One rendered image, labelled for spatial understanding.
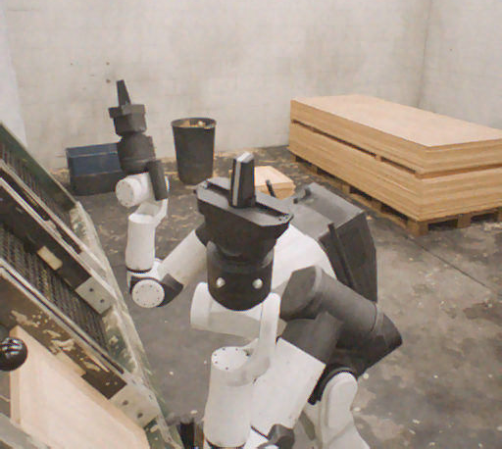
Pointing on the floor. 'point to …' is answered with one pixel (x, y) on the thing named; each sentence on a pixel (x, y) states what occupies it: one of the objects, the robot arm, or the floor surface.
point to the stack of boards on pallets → (400, 159)
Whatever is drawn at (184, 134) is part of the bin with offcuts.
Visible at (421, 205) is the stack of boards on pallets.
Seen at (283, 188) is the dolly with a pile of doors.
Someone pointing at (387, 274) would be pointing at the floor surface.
